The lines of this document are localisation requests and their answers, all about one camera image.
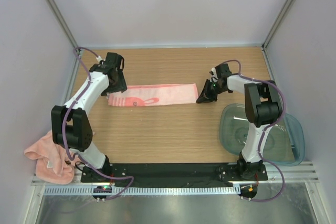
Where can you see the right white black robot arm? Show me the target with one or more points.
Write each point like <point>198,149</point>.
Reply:
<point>263,108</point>

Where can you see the pink rabbit pattern towel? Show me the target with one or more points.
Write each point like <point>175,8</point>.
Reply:
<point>155,95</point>

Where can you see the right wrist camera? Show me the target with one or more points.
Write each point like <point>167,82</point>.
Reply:
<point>221,71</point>

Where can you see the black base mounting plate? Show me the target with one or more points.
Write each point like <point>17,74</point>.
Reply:
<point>224,172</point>

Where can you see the slotted metal cable rail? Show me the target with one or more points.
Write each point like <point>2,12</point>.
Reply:
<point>133,191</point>

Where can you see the plain pink towel pile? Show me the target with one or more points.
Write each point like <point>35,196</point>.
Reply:
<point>53,164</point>

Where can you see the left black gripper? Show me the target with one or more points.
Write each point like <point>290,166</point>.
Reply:
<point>121,86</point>

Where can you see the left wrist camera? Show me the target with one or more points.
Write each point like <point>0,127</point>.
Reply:
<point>112,61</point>

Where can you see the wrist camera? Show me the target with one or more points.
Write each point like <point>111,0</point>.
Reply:
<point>221,71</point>
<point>112,61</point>

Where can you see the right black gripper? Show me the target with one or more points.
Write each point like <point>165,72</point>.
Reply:
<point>206,96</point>

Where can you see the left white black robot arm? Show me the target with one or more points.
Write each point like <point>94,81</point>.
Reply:
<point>71,128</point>

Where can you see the left aluminium frame post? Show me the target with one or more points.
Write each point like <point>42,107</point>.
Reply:
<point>61,21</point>

